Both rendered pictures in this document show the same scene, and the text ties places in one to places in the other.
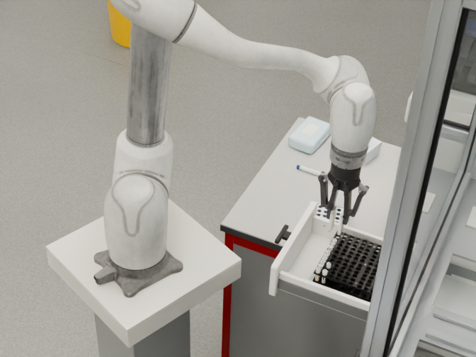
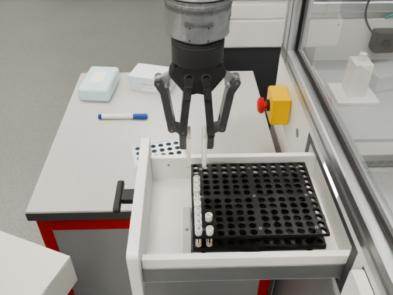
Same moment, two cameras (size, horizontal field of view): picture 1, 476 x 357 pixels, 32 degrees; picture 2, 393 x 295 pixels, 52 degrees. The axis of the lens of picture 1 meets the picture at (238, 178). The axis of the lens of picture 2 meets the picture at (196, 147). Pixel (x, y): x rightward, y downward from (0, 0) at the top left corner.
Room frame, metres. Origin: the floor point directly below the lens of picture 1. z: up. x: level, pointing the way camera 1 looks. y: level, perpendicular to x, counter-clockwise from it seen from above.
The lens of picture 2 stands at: (1.10, -0.03, 1.42)
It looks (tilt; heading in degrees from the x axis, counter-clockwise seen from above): 39 degrees down; 334
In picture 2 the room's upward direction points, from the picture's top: straight up
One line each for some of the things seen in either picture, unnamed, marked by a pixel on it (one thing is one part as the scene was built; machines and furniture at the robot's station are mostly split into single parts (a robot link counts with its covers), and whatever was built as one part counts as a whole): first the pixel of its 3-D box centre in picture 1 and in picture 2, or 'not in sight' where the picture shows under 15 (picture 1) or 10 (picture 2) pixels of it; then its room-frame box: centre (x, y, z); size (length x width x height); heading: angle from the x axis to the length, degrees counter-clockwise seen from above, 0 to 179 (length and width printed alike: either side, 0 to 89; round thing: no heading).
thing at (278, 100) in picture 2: not in sight; (276, 105); (1.77, -0.57, 0.88); 0.07 x 0.05 x 0.07; 156
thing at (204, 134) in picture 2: (341, 222); (204, 147); (1.58, -0.28, 0.98); 0.03 x 0.01 x 0.07; 156
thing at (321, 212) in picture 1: (327, 218); (159, 157); (1.81, -0.27, 0.78); 0.12 x 0.08 x 0.04; 78
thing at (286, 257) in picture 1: (294, 246); (142, 208); (1.59, -0.16, 0.87); 0.29 x 0.02 x 0.11; 156
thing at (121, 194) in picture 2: (285, 235); (125, 196); (1.60, -0.14, 0.91); 0.07 x 0.04 x 0.01; 156
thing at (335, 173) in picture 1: (344, 174); (197, 64); (1.58, -0.27, 1.14); 0.08 x 0.07 x 0.09; 66
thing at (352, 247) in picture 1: (363, 273); (252, 208); (1.51, -0.34, 0.87); 0.22 x 0.18 x 0.06; 66
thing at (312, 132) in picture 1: (309, 134); (99, 83); (2.22, -0.24, 0.78); 0.15 x 0.10 x 0.04; 150
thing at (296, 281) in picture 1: (366, 275); (257, 209); (1.51, -0.35, 0.86); 0.40 x 0.26 x 0.06; 66
